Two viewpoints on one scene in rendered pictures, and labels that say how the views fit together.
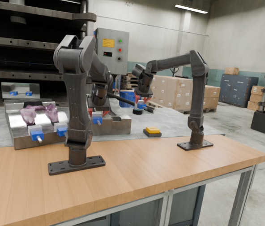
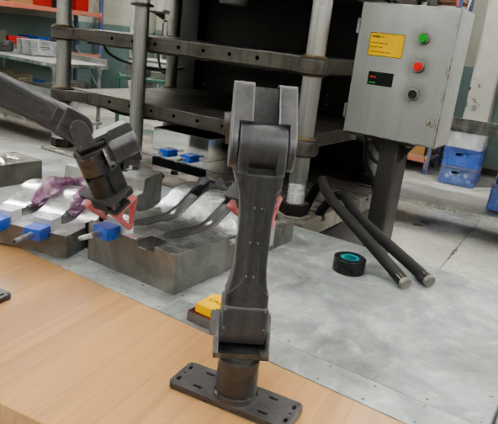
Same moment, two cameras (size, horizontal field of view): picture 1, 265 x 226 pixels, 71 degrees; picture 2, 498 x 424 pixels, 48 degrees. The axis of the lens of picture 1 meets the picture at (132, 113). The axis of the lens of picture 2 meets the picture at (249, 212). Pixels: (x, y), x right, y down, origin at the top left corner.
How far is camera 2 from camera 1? 1.03 m
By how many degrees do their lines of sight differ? 50
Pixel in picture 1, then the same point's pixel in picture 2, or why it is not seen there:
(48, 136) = (18, 232)
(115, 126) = (142, 260)
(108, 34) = (389, 19)
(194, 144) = (213, 388)
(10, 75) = (170, 115)
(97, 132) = (111, 261)
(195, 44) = not seen: outside the picture
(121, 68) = (415, 126)
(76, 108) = not seen: outside the picture
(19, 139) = not seen: outside the picture
